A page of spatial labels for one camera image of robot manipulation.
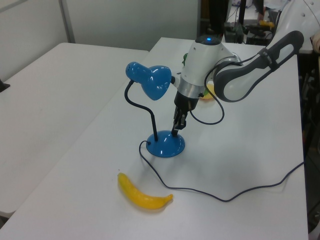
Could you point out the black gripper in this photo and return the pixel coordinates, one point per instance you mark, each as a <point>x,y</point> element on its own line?
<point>186,102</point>

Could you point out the blue desk lamp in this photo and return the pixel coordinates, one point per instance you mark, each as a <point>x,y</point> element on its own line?
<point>156,82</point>

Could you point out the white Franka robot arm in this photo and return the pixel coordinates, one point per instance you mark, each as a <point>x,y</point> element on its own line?
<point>200,62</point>

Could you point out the yellow toy peach green leaf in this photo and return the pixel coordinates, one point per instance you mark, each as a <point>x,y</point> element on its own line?
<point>209,97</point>

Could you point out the green toy bell pepper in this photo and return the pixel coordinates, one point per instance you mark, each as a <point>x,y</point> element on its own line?
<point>185,59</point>

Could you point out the yellow toy banana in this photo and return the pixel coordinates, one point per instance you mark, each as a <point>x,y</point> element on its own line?
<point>142,198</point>

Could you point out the black table clamp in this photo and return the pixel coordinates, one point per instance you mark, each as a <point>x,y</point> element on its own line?
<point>3,86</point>

